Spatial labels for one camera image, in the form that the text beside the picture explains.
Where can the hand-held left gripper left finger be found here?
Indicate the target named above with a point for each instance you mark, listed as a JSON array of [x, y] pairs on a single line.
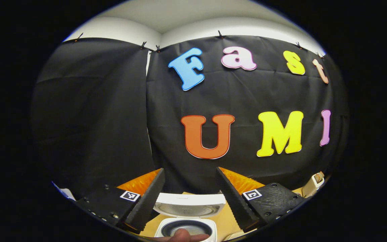
[[146, 206]]

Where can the white device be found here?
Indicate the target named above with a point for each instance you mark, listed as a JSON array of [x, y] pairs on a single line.
[[65, 194]]

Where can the white toaster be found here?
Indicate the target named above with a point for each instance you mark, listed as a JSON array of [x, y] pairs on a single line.
[[311, 186]]

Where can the black backdrop cloth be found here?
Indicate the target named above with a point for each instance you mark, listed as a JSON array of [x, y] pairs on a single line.
[[106, 117]]

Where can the toasted bread slice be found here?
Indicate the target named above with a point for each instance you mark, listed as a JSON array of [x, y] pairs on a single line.
[[319, 175]]

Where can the white rice cooker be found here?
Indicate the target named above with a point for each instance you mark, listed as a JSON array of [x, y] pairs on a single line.
[[190, 201]]

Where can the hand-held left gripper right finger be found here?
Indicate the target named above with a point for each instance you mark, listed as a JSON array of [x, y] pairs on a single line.
[[233, 201]]

